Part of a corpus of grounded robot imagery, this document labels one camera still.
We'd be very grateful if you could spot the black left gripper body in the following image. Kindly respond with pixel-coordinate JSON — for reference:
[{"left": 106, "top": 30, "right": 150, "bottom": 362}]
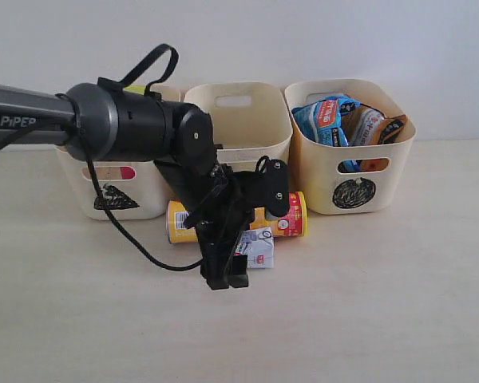
[{"left": 183, "top": 175, "right": 256, "bottom": 276}]

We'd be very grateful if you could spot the blue white milk carton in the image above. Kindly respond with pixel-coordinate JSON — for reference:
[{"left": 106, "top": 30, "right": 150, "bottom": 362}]
[{"left": 234, "top": 227, "right": 275, "bottom": 269}]

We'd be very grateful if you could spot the pink yellow Lays can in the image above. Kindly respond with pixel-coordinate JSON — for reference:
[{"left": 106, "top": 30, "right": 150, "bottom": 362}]
[{"left": 91, "top": 84, "right": 148, "bottom": 180}]

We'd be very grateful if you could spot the blue instant noodle packet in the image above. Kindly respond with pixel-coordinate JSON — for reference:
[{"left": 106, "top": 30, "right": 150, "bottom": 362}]
[{"left": 291, "top": 93, "right": 362, "bottom": 175}]

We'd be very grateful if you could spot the orange instant noodle packet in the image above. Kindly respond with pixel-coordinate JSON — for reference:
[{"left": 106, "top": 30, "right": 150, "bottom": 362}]
[{"left": 338, "top": 102, "right": 408, "bottom": 173}]

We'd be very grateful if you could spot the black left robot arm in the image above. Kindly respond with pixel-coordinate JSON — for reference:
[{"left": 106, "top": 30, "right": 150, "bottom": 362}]
[{"left": 0, "top": 79, "right": 259, "bottom": 290}]

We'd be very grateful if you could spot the long yellow chips can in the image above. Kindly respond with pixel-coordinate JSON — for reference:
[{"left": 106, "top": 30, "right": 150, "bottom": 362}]
[{"left": 166, "top": 191, "right": 308, "bottom": 244}]

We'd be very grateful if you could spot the cream bin square mark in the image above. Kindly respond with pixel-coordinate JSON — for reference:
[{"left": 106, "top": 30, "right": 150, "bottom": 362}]
[{"left": 184, "top": 82, "right": 293, "bottom": 171}]

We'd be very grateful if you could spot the cream bin triangle mark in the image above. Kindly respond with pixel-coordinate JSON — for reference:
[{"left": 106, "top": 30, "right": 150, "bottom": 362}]
[{"left": 56, "top": 83, "right": 172, "bottom": 220}]

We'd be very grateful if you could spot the cream bin circle mark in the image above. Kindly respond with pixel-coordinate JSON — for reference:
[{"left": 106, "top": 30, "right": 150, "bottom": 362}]
[{"left": 283, "top": 79, "right": 416, "bottom": 215}]

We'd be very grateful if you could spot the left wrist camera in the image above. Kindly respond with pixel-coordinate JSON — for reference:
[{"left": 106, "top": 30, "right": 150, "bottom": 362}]
[{"left": 239, "top": 155, "right": 291, "bottom": 220}]

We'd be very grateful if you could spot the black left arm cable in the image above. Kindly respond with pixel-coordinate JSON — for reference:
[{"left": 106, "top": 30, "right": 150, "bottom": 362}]
[{"left": 0, "top": 42, "right": 208, "bottom": 273}]

